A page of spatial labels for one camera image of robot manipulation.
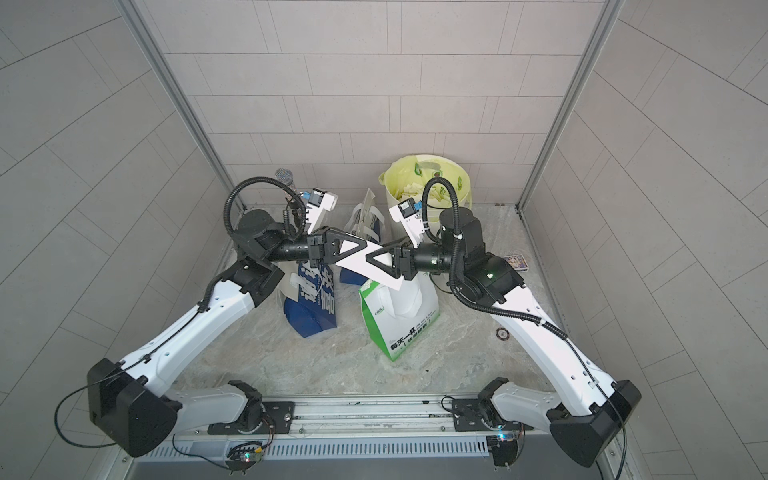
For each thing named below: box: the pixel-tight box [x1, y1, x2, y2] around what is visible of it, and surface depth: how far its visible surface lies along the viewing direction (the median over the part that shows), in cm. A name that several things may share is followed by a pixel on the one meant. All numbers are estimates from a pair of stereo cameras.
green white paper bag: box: [358, 272, 441, 362], surface depth 74 cm
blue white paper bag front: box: [279, 262, 337, 338], surface depth 80 cm
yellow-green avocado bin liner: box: [378, 154, 472, 207], surface depth 96 cm
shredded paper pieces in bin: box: [394, 182, 451, 201], surface depth 101 cm
